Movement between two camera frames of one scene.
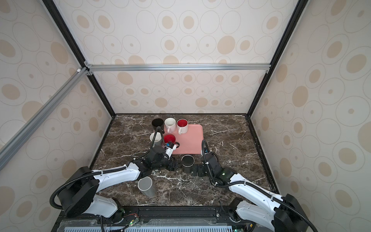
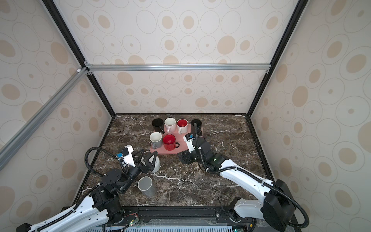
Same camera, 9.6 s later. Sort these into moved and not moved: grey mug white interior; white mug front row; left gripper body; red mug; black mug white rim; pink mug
Moved: black mug white rim; left gripper body
Not moved: grey mug white interior; pink mug; red mug; white mug front row
